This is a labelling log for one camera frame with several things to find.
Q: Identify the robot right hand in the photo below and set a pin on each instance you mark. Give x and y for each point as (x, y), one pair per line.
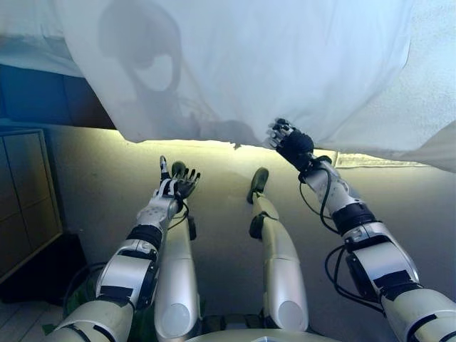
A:
(297, 142)

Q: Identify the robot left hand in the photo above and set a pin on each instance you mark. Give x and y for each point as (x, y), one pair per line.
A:
(180, 187)

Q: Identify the white duvet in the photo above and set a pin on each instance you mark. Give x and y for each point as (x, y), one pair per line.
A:
(267, 53)

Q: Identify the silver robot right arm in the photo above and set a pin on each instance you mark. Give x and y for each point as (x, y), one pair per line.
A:
(384, 256)

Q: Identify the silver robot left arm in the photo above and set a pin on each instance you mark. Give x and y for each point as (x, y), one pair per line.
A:
(124, 270)

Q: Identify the cream smooth bed cover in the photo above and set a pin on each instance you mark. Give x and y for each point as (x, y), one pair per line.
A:
(441, 149)

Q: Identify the brown padded bed base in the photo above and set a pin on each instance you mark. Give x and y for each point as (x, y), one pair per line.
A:
(53, 99)

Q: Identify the silver robot left leg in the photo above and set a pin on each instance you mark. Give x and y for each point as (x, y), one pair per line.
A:
(178, 278)

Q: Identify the silver robot leg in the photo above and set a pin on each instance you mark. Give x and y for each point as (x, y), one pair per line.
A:
(178, 278)
(285, 270)

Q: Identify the silver robot right leg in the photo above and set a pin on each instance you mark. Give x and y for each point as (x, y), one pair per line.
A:
(285, 270)

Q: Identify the green leafy plant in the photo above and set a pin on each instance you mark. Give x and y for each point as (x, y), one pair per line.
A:
(76, 299)

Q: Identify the wooden nightstand cabinet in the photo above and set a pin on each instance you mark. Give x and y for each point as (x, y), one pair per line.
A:
(25, 199)

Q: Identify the silver robot torso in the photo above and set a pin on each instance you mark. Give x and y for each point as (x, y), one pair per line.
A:
(263, 337)

